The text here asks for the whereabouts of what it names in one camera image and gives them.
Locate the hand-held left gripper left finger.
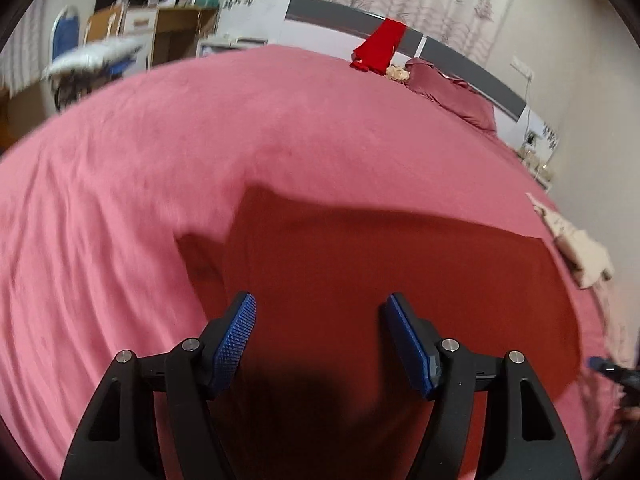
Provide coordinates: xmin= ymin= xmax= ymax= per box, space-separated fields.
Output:
xmin=60 ymin=291 xmax=257 ymax=480

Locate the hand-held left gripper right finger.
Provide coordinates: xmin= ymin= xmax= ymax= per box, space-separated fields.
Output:
xmin=384 ymin=292 xmax=583 ymax=480

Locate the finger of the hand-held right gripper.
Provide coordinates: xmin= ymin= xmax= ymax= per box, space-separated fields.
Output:
xmin=587 ymin=356 xmax=623 ymax=378

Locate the dark red garment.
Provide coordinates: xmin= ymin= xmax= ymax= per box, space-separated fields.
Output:
xmin=175 ymin=185 xmax=583 ymax=480

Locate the pale pink cloth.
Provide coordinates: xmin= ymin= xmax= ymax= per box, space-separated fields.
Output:
xmin=592 ymin=280 xmax=638 ymax=376

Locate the cream garment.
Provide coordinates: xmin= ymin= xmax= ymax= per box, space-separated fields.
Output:
xmin=525 ymin=192 xmax=616 ymax=290

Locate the pink bed blanket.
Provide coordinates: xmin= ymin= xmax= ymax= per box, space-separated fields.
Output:
xmin=0 ymin=44 xmax=631 ymax=480

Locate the cluttered bedside table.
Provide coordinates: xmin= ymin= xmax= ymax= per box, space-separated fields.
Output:
xmin=520 ymin=142 xmax=556 ymax=191

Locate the white floral bedside panel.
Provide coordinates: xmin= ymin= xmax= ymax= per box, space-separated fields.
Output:
xmin=515 ymin=107 xmax=560 ymax=161
xmin=217 ymin=0 xmax=293 ymax=51

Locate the maroon pillow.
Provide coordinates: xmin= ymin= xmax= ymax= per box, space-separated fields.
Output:
xmin=404 ymin=57 xmax=497 ymax=133

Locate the bright red garment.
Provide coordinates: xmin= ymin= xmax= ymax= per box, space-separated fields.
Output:
xmin=351 ymin=18 xmax=408 ymax=73

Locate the wooden side table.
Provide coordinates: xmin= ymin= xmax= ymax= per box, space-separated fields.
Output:
xmin=0 ymin=77 xmax=61 ymax=153

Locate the wooden desk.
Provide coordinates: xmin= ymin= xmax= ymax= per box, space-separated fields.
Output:
xmin=150 ymin=6 xmax=221 ymax=68

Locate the silver pillow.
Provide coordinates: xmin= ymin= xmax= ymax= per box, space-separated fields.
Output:
xmin=42 ymin=36 xmax=146 ymax=78

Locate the grey white headboard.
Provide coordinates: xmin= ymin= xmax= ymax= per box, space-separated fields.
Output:
xmin=270 ymin=0 xmax=528 ymax=126

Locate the white drawer unit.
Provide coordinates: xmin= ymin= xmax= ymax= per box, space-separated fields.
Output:
xmin=122 ymin=7 xmax=160 ymax=36

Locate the blue chair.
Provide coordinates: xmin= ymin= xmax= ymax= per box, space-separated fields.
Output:
xmin=50 ymin=5 xmax=146 ymax=111

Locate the pale side curtain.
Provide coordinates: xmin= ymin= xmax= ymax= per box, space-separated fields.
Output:
xmin=0 ymin=10 xmax=51 ymax=86

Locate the white charging cable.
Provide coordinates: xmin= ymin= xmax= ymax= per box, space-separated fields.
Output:
xmin=520 ymin=77 xmax=534 ymax=146

